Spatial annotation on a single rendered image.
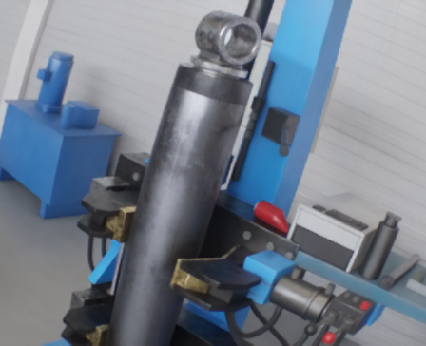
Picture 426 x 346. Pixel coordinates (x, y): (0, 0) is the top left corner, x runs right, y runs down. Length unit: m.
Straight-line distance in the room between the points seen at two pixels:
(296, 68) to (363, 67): 1.64
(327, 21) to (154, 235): 0.88
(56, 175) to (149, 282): 2.35
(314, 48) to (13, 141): 2.90
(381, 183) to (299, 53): 1.70
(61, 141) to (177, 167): 2.37
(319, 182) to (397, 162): 0.55
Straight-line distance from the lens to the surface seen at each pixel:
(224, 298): 1.72
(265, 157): 2.15
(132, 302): 1.92
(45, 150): 4.20
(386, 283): 1.80
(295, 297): 1.78
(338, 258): 1.84
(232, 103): 1.73
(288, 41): 2.13
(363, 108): 3.70
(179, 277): 1.72
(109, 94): 4.74
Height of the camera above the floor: 1.65
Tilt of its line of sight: 13 degrees down
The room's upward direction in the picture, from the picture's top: 18 degrees clockwise
